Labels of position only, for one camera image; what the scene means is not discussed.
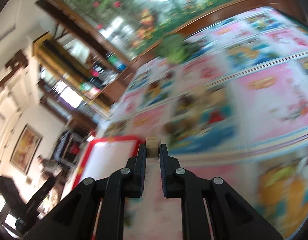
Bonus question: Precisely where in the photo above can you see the red box white interior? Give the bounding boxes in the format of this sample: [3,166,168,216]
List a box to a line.
[72,135,145,188]

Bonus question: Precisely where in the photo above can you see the colourful fruit pattern tablecloth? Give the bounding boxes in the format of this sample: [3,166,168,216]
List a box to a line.
[103,7,308,239]

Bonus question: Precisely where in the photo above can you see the green plastic bottle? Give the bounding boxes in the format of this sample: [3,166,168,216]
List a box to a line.
[106,53,126,72]

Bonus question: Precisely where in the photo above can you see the green bok choy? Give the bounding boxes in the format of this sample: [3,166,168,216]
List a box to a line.
[155,34,200,64]

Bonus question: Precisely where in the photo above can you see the floral glass partition screen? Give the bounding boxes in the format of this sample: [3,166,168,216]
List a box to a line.
[49,0,234,60]

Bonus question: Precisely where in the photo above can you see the framed wall painting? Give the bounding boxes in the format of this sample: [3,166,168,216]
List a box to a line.
[9,124,43,174]

